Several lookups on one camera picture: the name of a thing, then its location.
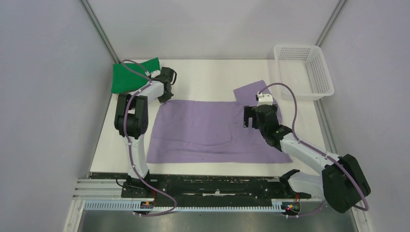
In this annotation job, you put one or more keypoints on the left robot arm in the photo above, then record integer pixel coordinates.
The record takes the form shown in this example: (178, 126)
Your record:
(131, 121)

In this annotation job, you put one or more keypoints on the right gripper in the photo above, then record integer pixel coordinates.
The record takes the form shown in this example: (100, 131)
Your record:
(250, 112)

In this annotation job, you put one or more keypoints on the purple t-shirt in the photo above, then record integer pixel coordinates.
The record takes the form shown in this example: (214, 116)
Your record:
(210, 132)

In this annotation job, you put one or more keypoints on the white cable duct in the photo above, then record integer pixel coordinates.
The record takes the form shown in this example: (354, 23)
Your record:
(137, 206)

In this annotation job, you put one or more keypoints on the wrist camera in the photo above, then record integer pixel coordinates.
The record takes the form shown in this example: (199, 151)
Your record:
(264, 99)
(154, 74)

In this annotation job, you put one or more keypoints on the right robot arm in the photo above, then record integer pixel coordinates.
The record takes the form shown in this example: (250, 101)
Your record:
(340, 180)

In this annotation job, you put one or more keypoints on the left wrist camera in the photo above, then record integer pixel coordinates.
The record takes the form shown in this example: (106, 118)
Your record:
(154, 74)

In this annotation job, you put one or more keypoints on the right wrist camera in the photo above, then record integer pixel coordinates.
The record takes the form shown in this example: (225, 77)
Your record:
(264, 99)

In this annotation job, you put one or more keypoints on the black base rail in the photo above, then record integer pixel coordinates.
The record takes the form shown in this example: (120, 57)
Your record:
(204, 190)

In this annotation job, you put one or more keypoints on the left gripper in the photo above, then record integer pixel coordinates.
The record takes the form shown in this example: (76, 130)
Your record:
(162, 100)

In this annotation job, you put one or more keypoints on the green folded t-shirt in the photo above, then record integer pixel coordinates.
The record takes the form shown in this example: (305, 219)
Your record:
(124, 80)

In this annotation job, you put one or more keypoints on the white plastic basket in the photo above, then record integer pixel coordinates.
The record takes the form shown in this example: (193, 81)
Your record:
(304, 70)

